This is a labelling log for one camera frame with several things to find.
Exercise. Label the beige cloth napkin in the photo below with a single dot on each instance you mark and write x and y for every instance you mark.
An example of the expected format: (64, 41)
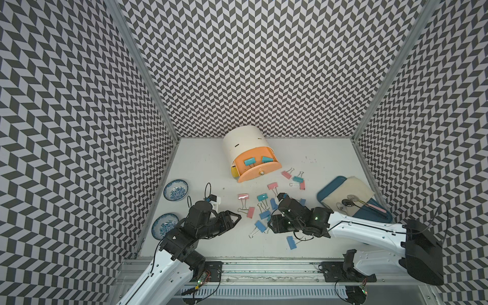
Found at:
(344, 195)

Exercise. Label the blue binder clip centre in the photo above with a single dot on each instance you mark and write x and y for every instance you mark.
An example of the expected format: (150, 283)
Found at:
(274, 205)

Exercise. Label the pink handled utensil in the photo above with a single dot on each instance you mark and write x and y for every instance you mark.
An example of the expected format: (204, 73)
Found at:
(379, 209)

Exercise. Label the blue binder clip lower left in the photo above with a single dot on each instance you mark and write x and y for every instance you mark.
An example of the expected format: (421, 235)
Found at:
(259, 227)

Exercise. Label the yellow middle drawer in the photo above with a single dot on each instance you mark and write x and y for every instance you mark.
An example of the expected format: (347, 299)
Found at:
(234, 172)

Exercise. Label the pink binder clip lower left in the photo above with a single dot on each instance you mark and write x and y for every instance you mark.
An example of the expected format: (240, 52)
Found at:
(249, 212)

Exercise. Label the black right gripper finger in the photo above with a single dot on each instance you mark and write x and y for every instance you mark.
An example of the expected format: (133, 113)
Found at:
(276, 224)
(282, 200)

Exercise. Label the blue patterned bowl near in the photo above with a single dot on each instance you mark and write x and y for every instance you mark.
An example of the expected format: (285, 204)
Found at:
(163, 225)

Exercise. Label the blue binder clip bottom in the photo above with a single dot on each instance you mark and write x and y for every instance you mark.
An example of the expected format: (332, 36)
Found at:
(292, 242)

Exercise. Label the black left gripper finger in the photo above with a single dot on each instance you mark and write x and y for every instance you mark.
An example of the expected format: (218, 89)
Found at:
(220, 229)
(228, 219)

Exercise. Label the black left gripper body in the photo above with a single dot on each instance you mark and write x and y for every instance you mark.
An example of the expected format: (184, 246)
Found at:
(211, 229)

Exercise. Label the blue patterned bowl far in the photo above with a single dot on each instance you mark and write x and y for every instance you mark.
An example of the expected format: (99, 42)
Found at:
(175, 190)

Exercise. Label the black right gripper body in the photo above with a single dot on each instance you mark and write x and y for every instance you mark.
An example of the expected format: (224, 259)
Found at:
(297, 223)

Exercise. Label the orange top drawer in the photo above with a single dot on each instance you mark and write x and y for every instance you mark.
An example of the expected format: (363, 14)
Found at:
(260, 168)

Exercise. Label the aluminium front rail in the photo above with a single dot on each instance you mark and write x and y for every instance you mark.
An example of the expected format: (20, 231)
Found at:
(265, 271)

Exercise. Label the teal binder clip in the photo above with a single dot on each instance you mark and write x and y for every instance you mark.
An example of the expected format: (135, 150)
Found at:
(250, 162)
(263, 201)
(266, 159)
(298, 178)

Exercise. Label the metal spoon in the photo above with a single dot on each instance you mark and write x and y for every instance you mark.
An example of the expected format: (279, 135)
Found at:
(350, 201)

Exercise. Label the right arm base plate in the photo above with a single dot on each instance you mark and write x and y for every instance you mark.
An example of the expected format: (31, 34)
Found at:
(335, 271)

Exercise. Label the blue binder clip centre low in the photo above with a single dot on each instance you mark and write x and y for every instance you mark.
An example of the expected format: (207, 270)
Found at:
(264, 212)

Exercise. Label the pink binder clip far right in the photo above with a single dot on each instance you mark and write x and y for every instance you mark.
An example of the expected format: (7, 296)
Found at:
(288, 173)

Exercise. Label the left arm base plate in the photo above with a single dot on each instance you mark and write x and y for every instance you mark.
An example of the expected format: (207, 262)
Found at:
(210, 272)

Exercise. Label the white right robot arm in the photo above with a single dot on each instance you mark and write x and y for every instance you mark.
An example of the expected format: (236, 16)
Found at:
(409, 247)

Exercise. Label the pink binder clip centre top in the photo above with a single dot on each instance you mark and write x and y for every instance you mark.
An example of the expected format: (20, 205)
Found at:
(274, 188)

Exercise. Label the white round drawer cabinet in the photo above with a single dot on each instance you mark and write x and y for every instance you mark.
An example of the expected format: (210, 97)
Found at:
(242, 139)

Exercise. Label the blue patterned bowl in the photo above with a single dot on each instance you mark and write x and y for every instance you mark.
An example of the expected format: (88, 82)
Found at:
(175, 190)
(163, 225)

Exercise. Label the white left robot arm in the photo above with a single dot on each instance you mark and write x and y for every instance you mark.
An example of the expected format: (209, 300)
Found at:
(176, 261)

